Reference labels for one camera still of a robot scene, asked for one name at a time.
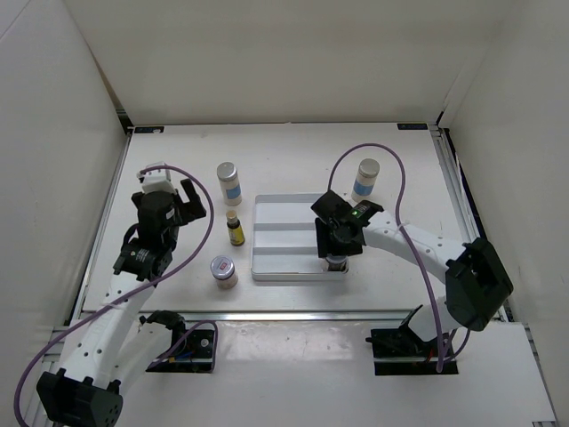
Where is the short red-logo jar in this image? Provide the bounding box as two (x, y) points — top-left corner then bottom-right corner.
(210, 255), (238, 289)
(325, 255), (349, 273)

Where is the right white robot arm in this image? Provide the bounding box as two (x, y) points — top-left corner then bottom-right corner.
(311, 190), (514, 356)

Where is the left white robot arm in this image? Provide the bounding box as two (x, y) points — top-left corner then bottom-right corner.
(36, 169), (213, 426)

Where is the left tall white spice jar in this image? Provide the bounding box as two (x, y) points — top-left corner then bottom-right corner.
(216, 162), (242, 206)

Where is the tall white spice jar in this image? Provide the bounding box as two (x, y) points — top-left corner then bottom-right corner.
(216, 162), (242, 206)
(351, 158), (381, 202)

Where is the left yellow label bottle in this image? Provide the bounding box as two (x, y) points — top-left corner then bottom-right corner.
(226, 210), (245, 246)

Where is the white divided tray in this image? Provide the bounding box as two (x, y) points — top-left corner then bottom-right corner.
(251, 193), (347, 283)

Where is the right tall white spice jar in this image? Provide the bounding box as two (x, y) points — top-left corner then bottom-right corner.
(351, 158), (381, 202)

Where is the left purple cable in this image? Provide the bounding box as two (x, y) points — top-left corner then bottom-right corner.
(12, 164), (218, 426)

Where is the purple cable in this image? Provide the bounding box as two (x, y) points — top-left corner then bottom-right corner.
(12, 164), (218, 426)
(329, 142), (471, 374)

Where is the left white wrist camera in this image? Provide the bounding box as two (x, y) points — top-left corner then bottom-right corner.
(137, 162), (175, 194)

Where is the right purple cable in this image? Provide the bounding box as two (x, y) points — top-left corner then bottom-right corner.
(329, 142), (471, 374)

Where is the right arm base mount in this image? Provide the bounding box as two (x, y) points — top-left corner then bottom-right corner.
(365, 305), (458, 376)

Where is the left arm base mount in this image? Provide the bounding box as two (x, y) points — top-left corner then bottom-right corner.
(146, 320), (219, 374)

